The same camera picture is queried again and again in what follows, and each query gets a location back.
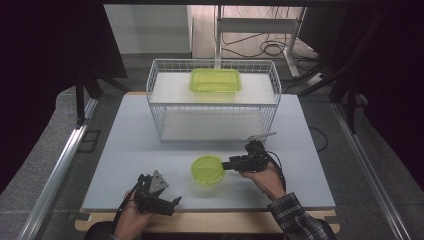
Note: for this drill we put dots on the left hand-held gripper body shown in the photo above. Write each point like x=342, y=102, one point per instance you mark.
x=156, y=186

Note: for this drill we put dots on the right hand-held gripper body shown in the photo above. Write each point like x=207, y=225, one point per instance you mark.
x=253, y=158

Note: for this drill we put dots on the round green-lidded plastic container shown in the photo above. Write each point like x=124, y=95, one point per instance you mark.
x=206, y=170

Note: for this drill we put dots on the rectangular green-lidded plastic container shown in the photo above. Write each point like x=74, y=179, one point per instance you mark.
x=215, y=80

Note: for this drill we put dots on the person's right hand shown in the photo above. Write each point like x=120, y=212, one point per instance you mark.
x=265, y=181

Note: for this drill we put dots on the person's left hand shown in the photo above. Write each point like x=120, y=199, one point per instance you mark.
x=133, y=220

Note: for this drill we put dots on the white power strip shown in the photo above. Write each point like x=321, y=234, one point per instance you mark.
x=316, y=79

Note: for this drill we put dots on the black stand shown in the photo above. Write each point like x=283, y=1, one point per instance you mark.
x=350, y=110
x=80, y=103

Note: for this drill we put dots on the white cabinet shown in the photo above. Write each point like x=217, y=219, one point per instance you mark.
x=146, y=30

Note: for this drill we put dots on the black curtain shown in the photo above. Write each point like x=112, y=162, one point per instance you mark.
x=33, y=66
x=400, y=83

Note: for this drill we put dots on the aluminium rail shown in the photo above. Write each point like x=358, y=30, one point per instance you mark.
x=56, y=173
x=370, y=173

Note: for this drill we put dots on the white metal desk frame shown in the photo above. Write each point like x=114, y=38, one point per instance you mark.
x=253, y=25

